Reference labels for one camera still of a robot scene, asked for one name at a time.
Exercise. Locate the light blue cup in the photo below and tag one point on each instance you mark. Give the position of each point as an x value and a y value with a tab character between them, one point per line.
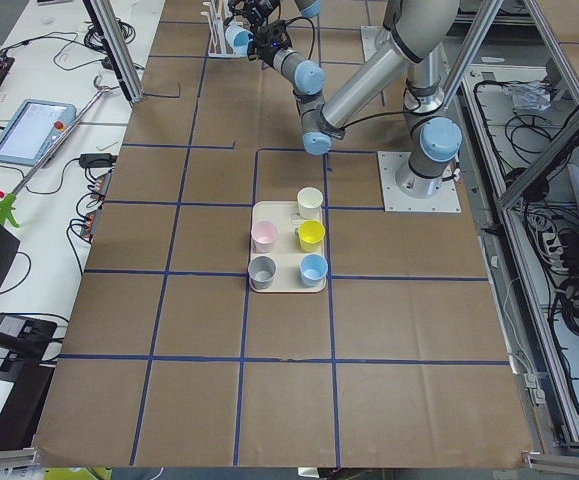
238	39
313	270

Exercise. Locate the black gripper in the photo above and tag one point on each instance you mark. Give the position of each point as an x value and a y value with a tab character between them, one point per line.
260	48

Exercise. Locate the metal reacher grabber tool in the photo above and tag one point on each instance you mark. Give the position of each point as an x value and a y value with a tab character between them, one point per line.
7	203

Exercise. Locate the blue teach pendant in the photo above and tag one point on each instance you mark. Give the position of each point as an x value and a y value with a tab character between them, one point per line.
33	129

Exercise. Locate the white plastic cup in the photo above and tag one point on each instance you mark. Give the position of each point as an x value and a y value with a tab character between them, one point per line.
310	200

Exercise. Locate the grey plastic cup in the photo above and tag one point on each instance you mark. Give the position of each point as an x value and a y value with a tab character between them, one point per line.
261	271

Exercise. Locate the pink plastic cup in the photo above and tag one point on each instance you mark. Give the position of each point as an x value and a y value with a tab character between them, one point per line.
264	235

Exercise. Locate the light blue cup back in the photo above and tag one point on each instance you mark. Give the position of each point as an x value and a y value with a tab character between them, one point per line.
313	270

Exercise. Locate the white wire cup rack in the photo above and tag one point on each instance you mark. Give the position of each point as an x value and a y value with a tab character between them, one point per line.
222	37

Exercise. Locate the yellow plastic cup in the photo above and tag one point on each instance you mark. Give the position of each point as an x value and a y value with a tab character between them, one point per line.
311	234

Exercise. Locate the light blue cup front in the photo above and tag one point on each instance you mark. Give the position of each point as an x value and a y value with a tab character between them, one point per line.
238	39

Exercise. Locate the cream plastic tray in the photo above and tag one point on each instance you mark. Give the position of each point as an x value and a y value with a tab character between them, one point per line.
287	253

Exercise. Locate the aluminium frame post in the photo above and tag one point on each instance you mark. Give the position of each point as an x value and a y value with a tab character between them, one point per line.
106	24

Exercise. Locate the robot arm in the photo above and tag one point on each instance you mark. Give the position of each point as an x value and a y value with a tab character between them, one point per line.
436	139
412	30

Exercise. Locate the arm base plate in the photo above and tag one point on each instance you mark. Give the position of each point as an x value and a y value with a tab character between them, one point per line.
374	39
395	200

